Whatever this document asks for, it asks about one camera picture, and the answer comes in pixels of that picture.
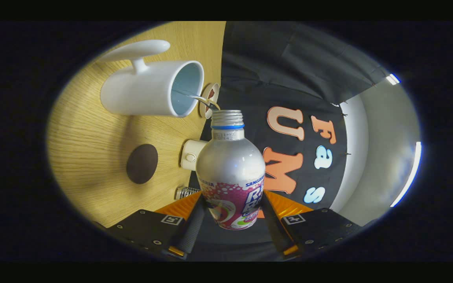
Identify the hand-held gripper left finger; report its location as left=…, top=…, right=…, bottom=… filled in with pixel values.
left=107, top=191, right=207, bottom=261

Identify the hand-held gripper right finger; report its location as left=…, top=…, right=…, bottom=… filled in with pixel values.
left=261, top=191, right=363, bottom=260

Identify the silver juice bottle red label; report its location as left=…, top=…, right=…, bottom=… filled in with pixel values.
left=196, top=110, right=266, bottom=231

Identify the dark round coaster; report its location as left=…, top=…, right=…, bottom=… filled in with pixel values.
left=126, top=143, right=159, bottom=185

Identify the clear juice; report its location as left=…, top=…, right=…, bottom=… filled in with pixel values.
left=171, top=89, right=221, bottom=111

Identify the white cup with knob handle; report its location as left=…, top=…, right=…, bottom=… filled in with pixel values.
left=97, top=39, right=204, bottom=118

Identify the white toaster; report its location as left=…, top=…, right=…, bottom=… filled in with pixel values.
left=180, top=139, right=208, bottom=171

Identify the wooden table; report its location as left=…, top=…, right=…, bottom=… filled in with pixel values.
left=47, top=22, right=226, bottom=228

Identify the white oval plate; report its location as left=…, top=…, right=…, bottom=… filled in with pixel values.
left=199, top=83, right=220, bottom=119

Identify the metal wire holder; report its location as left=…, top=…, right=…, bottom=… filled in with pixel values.
left=175, top=186, right=201, bottom=200

